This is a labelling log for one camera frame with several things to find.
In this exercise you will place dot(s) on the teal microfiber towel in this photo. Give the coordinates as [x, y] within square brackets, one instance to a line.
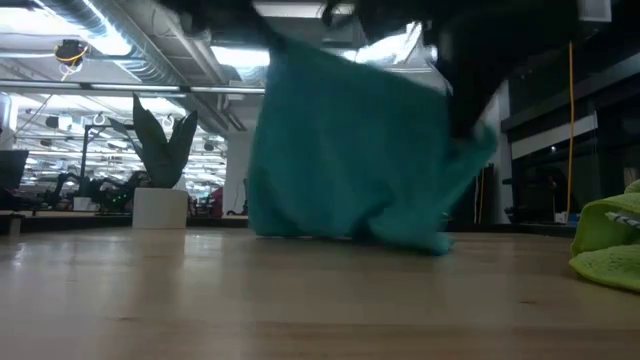
[350, 150]

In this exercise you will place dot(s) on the lime green microfiber towel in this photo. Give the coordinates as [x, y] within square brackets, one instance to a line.
[605, 235]

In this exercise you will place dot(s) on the long ceiling light strip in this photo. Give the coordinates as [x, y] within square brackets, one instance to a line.
[150, 88]

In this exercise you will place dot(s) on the black curtain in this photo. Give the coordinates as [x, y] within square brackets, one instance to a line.
[487, 195]

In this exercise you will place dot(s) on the artificial plant in white pot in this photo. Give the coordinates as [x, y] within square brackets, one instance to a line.
[160, 200]

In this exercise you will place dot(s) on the black monitor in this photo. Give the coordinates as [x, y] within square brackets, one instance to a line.
[12, 170]

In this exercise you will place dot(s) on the black metal rig frame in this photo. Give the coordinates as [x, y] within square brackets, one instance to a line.
[75, 222]

